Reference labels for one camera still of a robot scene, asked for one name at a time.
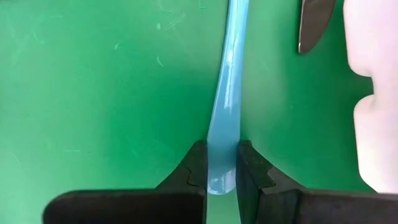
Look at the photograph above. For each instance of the white cutlery tray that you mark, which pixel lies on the white cutlery tray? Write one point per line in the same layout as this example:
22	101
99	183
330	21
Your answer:
379	124

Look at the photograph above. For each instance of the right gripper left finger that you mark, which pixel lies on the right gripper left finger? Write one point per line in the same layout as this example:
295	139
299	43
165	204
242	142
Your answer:
174	205

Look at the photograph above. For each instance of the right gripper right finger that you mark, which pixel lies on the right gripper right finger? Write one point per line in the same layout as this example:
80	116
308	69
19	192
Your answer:
280	205

